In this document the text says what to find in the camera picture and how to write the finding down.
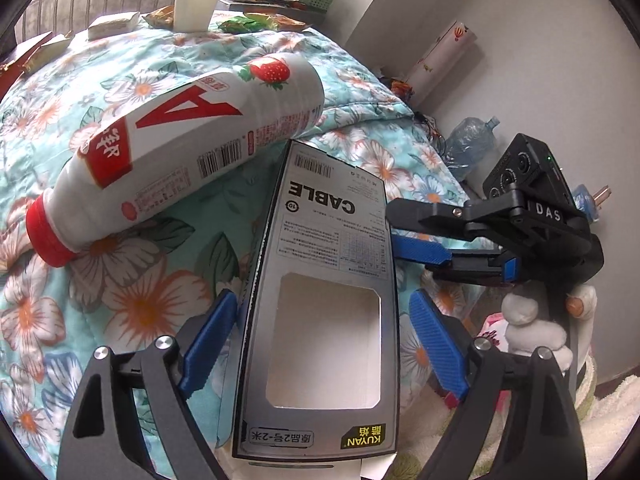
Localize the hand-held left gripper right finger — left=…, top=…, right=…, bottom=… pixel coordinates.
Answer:
left=409, top=289, right=586, bottom=480

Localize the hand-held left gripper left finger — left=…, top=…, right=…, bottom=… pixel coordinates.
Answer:
left=55, top=290, right=240, bottom=480

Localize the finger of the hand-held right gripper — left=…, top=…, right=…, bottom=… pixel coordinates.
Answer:
left=386, top=198, right=497, bottom=248
left=391, top=236, right=522, bottom=286

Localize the grey cardboard cable box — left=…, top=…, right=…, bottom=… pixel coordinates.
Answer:
left=231, top=139, right=402, bottom=477

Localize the person's right hand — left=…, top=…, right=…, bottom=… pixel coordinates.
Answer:
left=501, top=286, right=599, bottom=373

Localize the small blue container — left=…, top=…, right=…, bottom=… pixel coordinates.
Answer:
left=571, top=184, right=612, bottom=222

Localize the pink tissue packet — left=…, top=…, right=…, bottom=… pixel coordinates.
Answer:
left=479, top=311, right=507, bottom=347

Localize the large blue water jug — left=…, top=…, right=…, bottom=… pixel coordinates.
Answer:
left=441, top=115, right=502, bottom=182

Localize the black orange bag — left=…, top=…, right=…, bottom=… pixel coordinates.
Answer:
left=389, top=77, right=417, bottom=102

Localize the white strawberry yogurt bottle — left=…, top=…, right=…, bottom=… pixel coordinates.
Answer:
left=25, top=52, right=327, bottom=269

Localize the orange snack wrapper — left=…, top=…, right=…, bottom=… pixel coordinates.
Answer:
left=260, top=13, right=312, bottom=32

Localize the grey bedside cabinet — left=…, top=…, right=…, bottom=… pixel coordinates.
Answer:
left=215, top=0, right=327, bottom=27

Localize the green snack wrapper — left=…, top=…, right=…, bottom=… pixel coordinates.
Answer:
left=217, top=14, right=262, bottom=34

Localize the white paper cup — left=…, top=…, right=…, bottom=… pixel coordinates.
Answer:
left=173, top=0, right=221, bottom=34

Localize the yellow snack wrapper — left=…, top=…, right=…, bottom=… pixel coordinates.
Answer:
left=144, top=5, right=177, bottom=29

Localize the white blue medicine box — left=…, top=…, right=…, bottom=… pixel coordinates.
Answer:
left=87, top=11, right=141, bottom=41

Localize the red cardboard box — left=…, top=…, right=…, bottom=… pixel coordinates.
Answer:
left=0, top=31, right=54, bottom=97

